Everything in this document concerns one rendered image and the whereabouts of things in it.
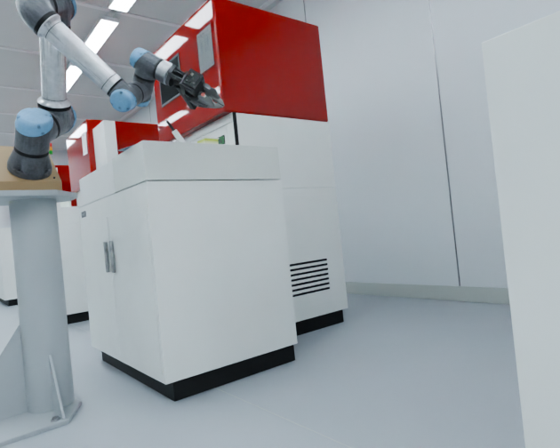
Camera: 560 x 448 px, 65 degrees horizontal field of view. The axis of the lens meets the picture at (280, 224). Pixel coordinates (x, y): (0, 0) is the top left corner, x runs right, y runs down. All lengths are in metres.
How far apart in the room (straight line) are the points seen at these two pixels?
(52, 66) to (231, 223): 0.87
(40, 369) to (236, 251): 0.83
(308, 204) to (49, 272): 1.38
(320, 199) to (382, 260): 1.09
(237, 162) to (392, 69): 1.93
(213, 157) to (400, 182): 1.87
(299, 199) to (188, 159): 0.92
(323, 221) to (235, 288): 0.95
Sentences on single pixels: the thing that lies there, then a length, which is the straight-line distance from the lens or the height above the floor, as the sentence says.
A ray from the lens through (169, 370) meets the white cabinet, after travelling 1.71.
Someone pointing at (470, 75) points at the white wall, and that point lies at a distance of 3.16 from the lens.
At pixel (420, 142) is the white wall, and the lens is 3.29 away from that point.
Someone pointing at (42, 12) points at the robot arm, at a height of 1.34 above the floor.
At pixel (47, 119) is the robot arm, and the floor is 1.07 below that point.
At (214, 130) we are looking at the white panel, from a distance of 2.48.
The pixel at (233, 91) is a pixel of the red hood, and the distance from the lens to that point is 2.37.
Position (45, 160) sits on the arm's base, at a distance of 1.89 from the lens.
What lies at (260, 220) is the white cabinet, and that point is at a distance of 1.88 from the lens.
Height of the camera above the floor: 0.59
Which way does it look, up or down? 1 degrees up
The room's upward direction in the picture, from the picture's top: 6 degrees counter-clockwise
